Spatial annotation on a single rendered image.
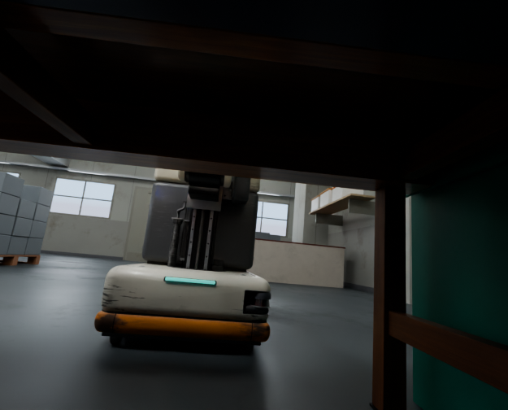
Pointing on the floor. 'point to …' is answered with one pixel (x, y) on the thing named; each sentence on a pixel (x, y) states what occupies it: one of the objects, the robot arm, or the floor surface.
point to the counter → (298, 263)
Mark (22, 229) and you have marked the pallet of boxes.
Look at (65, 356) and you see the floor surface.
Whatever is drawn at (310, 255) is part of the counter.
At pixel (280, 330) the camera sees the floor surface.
